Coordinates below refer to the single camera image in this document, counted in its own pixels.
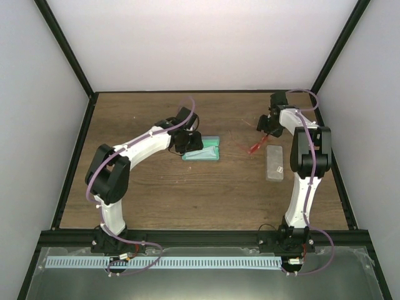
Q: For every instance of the light blue slotted cable duct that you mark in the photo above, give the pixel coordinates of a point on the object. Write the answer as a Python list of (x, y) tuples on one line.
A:
[(261, 262)]

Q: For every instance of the green glasses case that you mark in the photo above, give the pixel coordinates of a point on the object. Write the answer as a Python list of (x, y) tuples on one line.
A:
[(210, 141)]

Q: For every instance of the light blue cloth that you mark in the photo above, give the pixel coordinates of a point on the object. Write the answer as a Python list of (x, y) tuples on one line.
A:
[(210, 153)]

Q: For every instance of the black aluminium frame rail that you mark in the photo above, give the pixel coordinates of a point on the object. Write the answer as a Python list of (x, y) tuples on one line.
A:
[(172, 239)]

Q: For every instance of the red sunglasses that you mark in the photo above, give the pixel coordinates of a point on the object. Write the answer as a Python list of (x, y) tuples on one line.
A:
[(250, 150)]

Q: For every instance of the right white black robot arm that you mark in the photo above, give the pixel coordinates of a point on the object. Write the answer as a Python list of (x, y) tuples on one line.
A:
[(310, 160)]

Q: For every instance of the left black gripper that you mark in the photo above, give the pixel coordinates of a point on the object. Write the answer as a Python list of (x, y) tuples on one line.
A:
[(197, 144)]

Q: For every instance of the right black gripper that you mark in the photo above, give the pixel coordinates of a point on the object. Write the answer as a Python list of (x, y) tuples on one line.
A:
[(262, 126)]

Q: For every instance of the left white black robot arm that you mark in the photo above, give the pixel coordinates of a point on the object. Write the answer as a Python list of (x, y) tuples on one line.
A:
[(107, 178)]

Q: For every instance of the blue-grey glasses case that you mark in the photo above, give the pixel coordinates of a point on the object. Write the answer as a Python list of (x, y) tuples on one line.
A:
[(274, 163)]

